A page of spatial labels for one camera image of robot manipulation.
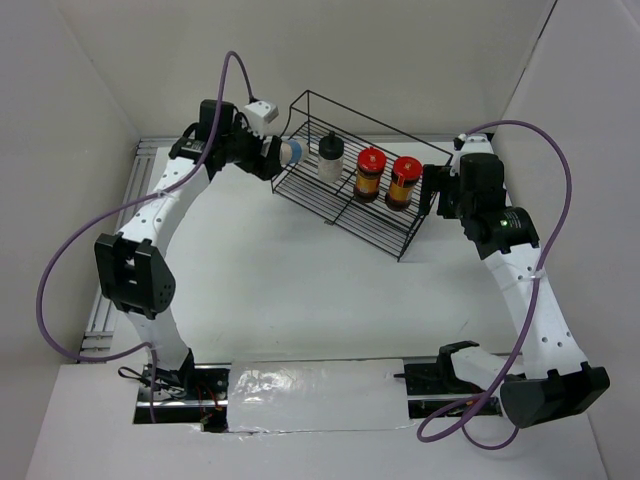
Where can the black-lid white granule bottle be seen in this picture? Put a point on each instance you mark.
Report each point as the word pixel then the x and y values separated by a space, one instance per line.
pixel 330 157

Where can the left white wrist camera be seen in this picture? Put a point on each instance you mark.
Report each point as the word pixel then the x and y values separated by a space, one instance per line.
pixel 260 114

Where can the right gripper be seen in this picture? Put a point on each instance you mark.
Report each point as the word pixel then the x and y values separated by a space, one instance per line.
pixel 436 177

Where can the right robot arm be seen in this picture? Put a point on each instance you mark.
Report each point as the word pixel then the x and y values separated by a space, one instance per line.
pixel 554 378

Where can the silver-lid white granule bottle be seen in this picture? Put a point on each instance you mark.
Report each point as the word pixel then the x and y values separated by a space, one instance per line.
pixel 291 151

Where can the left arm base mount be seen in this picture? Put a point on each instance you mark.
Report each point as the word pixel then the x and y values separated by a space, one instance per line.
pixel 202 399

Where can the aluminium rail frame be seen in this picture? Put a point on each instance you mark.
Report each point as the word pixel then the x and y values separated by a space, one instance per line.
pixel 112 252

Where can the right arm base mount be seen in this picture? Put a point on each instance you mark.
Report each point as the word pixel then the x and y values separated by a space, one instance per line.
pixel 445 375

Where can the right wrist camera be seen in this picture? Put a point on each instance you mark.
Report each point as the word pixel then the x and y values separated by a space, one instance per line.
pixel 472 143

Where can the black wire rack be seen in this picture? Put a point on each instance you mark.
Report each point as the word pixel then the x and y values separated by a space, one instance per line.
pixel 312 116

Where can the red-lid chili sauce jar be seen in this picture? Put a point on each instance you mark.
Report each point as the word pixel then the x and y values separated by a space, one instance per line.
pixel 370 166

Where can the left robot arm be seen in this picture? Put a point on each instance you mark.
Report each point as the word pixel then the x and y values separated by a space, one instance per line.
pixel 194 159

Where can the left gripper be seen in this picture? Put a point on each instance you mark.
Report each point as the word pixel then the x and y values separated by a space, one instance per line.
pixel 259 165

